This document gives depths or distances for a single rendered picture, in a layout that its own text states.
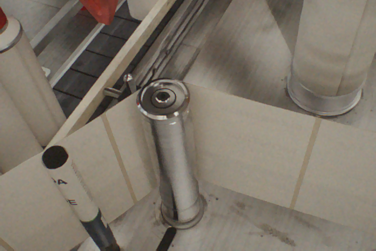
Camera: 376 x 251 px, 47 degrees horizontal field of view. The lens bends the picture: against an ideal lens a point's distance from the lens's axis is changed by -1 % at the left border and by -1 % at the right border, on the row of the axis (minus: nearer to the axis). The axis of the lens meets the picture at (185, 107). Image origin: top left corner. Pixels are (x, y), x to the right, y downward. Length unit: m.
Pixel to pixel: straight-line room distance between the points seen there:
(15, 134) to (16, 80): 0.05
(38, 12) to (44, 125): 0.34
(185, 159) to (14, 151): 0.19
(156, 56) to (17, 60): 0.23
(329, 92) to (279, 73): 0.09
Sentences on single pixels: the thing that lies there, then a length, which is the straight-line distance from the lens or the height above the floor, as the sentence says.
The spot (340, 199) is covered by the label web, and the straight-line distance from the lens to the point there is 0.39.
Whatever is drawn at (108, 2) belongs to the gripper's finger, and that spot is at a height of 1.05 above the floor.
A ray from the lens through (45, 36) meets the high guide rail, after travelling 0.54.
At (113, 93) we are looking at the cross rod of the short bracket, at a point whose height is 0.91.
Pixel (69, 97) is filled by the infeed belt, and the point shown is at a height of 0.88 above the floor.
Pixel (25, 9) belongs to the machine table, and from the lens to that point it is 0.82.
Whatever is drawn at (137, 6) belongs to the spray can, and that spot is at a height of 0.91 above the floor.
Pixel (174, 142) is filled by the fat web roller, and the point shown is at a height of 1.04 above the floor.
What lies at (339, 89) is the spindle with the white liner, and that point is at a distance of 0.50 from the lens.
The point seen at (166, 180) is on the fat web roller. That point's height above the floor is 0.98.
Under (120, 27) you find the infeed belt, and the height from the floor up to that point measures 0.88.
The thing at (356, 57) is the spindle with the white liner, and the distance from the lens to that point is 0.47.
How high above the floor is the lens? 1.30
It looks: 52 degrees down
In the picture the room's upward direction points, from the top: 6 degrees counter-clockwise
